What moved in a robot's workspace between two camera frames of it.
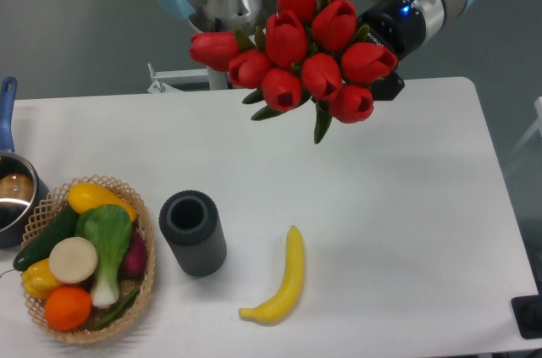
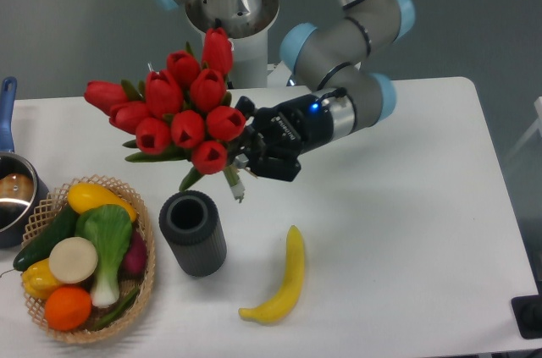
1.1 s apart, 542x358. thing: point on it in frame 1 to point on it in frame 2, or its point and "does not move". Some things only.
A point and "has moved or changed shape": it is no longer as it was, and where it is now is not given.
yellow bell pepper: (39, 279) does not move
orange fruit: (68, 308) does not move
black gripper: (403, 21) to (295, 125)
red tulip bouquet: (312, 48) has moved or changed shape
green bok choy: (109, 228) does not move
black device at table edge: (528, 313) does not move
